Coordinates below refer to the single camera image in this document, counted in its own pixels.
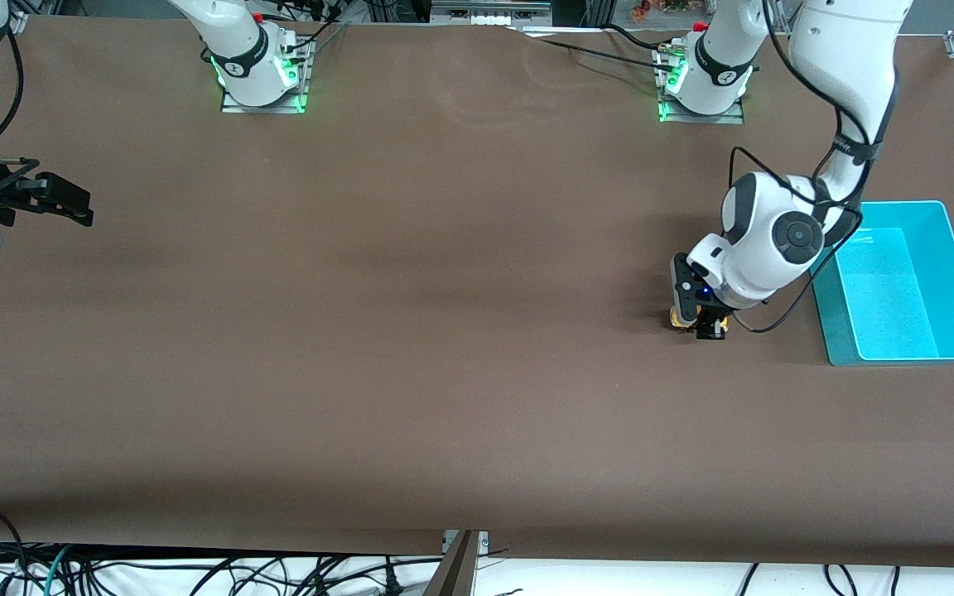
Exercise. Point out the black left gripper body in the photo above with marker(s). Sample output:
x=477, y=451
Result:
x=710, y=319

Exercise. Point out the yellow beetle toy car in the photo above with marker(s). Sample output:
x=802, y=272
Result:
x=681, y=319

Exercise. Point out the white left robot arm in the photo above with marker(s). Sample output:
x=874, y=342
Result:
x=841, y=66

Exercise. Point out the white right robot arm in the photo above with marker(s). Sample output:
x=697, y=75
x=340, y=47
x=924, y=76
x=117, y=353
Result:
x=245, y=58

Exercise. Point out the cyan plastic bin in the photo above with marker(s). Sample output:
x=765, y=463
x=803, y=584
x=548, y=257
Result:
x=899, y=290

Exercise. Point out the brown table mat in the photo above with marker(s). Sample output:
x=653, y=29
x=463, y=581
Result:
x=477, y=248

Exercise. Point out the white power strip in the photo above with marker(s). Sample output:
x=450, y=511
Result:
x=489, y=12

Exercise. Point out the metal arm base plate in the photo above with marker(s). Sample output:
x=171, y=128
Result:
x=734, y=116
x=233, y=106

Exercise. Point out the metal table bracket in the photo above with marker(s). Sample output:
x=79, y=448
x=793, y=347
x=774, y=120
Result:
x=462, y=563

